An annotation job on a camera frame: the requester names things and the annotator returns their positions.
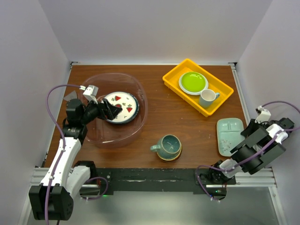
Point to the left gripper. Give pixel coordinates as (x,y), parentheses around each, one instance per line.
(109,111)

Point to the blue floral plate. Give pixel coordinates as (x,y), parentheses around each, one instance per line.
(136,108)

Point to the teal glazed mug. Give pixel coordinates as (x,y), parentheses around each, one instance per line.
(168,146)

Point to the yellow rimmed dark bowl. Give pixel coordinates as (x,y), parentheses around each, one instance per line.
(172,158)

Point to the pale green rectangular dish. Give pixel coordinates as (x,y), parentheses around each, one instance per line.
(229,135)

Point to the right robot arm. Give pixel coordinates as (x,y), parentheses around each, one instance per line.
(263,143)

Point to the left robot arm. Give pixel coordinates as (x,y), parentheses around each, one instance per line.
(53,198)

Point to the clear plastic bin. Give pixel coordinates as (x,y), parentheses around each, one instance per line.
(109,135)

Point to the grey triangular marker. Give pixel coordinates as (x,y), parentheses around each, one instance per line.
(70,96)

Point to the yellow plastic tray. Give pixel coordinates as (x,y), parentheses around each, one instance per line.
(171,80)

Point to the pale blue rimmed plate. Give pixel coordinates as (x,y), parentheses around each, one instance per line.
(181,87)

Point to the lime green plate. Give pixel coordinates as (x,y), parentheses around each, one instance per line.
(193,82)

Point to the light blue mug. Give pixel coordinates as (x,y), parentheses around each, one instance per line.
(207,97)

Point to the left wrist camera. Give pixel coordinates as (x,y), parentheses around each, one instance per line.
(90,93)

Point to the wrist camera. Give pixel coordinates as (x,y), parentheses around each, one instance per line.
(90,93)
(263,115)

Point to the aluminium frame rail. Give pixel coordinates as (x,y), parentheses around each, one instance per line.
(26,213)

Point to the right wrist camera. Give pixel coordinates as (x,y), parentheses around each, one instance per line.
(263,115)

